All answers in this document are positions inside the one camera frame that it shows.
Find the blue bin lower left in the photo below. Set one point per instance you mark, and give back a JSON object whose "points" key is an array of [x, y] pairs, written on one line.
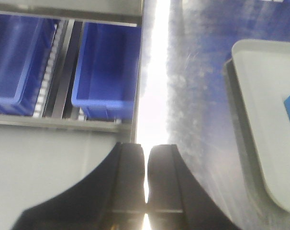
{"points": [[25, 46]]}

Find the blue bin lower centre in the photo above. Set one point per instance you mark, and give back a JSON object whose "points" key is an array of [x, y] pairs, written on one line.
{"points": [[107, 69]]}

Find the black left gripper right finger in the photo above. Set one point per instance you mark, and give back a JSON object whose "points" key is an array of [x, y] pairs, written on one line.
{"points": [[176, 199]]}

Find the blue bin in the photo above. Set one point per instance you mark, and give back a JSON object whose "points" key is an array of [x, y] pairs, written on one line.
{"points": [[25, 46], [107, 69]]}

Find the grey metal tray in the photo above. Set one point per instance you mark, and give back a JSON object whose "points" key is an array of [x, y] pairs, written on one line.
{"points": [[262, 75]]}

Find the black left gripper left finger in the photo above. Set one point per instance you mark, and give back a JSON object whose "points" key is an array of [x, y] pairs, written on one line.
{"points": [[111, 197]]}

